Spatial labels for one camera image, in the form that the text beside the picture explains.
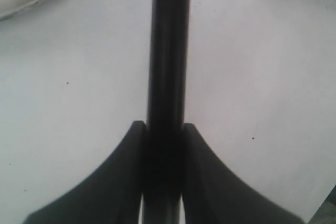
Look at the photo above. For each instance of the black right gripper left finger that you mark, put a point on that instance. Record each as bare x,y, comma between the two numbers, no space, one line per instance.
111,194

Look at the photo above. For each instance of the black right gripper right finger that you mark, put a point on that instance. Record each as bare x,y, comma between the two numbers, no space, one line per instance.
212,193

